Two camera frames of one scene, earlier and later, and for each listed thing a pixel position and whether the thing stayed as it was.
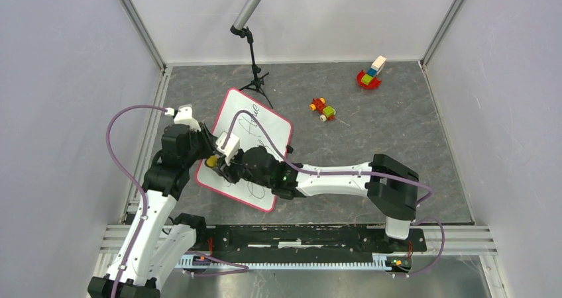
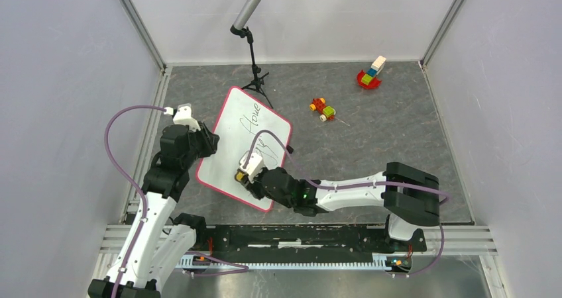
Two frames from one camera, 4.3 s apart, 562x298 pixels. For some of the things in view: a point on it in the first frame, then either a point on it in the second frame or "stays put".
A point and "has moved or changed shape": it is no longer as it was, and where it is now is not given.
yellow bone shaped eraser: x=212 y=160 has moved or changed shape
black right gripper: x=227 y=171 to x=252 y=186
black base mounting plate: x=306 y=242 stays put
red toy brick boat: x=370 y=79 stays put
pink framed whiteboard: x=255 y=123 stays put
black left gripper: x=207 y=138 stays put
